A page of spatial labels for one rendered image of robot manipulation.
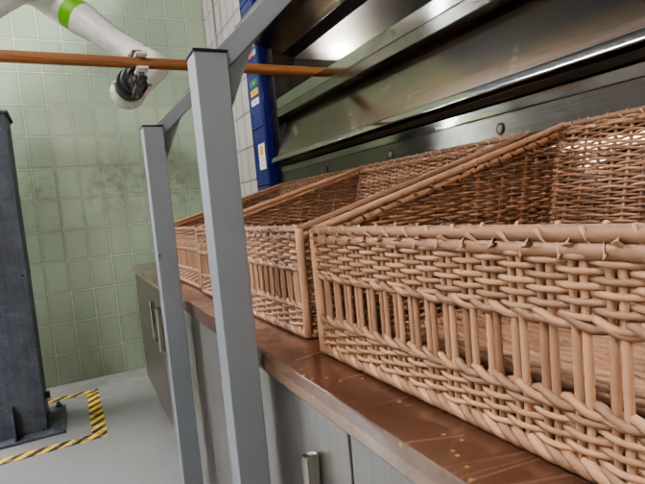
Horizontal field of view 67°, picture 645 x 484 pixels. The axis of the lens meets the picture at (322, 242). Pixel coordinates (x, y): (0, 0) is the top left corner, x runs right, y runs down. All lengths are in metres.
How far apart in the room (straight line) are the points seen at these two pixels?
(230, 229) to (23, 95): 2.22
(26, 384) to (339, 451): 1.77
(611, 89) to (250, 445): 0.73
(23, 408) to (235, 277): 1.67
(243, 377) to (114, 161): 2.16
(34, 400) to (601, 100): 2.02
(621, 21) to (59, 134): 2.37
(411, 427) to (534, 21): 0.78
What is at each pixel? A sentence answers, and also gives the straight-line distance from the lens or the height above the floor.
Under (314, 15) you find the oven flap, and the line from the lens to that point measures 1.73.
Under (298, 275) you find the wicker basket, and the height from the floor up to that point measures 0.67.
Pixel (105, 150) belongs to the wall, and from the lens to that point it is 2.71.
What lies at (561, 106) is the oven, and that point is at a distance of 0.94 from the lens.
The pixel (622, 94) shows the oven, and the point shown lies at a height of 0.88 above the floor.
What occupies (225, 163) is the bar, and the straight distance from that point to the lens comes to 0.61.
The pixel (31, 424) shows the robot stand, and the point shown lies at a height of 0.04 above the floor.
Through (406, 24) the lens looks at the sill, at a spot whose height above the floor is 1.16.
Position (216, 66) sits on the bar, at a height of 0.93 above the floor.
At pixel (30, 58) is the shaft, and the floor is 1.19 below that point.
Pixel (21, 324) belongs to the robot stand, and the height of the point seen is 0.42.
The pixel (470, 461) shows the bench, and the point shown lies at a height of 0.58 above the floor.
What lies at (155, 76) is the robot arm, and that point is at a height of 1.25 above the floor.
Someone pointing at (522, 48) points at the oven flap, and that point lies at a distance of 1.00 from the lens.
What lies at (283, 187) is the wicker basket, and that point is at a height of 0.83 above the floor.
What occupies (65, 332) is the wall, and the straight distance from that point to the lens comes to 2.73.
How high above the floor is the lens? 0.76
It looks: 4 degrees down
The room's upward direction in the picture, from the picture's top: 5 degrees counter-clockwise
